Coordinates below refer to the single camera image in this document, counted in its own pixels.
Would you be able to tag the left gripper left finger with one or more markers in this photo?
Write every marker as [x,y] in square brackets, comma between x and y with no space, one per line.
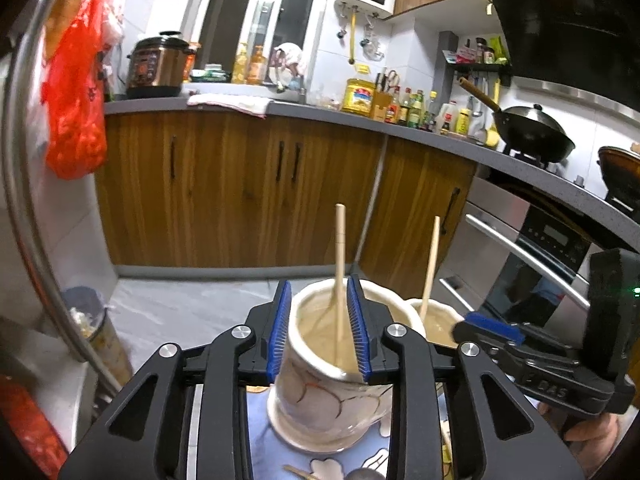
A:
[144,431]

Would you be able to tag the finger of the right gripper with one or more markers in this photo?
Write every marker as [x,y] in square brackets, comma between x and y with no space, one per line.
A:
[480,342]
[499,328]

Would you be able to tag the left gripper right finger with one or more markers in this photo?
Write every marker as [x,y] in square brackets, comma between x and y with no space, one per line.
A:
[495,432]

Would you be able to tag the thin wooden chopstick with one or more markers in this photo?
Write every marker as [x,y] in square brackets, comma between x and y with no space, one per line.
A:
[340,243]

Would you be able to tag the wooden kitchen cabinets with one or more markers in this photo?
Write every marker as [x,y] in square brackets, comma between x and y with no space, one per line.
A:
[223,191]

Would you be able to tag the person's right hand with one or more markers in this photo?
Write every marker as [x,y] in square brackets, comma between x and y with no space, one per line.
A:
[591,441]

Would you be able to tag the built-in oven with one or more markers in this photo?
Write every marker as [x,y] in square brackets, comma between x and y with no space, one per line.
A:
[518,257]

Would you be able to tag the blue cartoon cloth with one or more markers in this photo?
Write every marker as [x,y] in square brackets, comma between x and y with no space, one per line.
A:
[274,442]

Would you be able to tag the white floral ceramic utensil holder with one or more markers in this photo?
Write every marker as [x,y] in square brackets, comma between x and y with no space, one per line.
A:
[312,392]

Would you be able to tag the trash bin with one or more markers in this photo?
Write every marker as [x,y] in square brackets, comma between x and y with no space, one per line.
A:
[90,313]

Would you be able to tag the brown pot on stove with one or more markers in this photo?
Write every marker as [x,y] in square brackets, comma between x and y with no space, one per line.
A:
[620,171]

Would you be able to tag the yellow oil tub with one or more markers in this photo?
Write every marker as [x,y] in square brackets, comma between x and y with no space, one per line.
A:
[358,97]

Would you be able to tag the white dish towel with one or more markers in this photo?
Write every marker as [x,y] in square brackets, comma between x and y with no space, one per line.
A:
[256,106]

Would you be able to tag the red plastic bag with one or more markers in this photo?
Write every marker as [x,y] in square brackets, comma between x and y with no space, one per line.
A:
[74,96]

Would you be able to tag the electric pressure cooker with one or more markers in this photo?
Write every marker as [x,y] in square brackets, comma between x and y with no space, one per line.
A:
[156,66]

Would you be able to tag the chrome curved rail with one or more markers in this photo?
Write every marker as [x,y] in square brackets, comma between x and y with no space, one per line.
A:
[16,181]

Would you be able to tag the black wok with handle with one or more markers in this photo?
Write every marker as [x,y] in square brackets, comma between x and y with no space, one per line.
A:
[526,129]

